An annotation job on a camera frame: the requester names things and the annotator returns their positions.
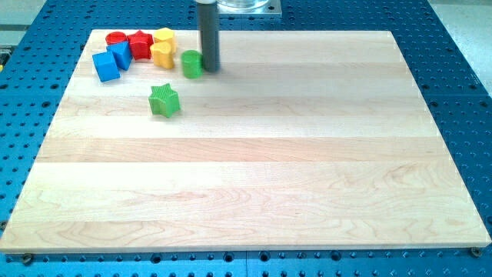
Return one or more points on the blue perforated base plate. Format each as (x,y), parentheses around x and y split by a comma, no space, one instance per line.
(38,72)

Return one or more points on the green star block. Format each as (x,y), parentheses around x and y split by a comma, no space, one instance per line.
(164,100)

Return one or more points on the green cylinder block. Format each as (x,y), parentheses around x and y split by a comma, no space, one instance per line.
(191,62)

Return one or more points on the yellow heart block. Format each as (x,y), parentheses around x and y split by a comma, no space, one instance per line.
(162,54)

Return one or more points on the blue cube block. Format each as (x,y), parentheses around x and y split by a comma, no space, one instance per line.
(105,66)

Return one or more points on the silver robot mount plate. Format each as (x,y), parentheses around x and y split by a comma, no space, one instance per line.
(250,7)

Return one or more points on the red star block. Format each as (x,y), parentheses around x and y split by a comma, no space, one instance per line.
(140,43)

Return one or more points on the light wooden board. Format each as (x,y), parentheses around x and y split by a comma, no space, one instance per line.
(303,141)

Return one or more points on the blue prism block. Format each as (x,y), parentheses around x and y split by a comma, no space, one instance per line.
(122,54)

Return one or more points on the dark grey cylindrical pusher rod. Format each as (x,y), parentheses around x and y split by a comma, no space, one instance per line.
(208,23)

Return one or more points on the red cylinder block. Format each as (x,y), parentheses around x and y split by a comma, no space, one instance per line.
(113,38)

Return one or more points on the yellow hexagon block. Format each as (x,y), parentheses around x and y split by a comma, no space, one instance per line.
(166,35)

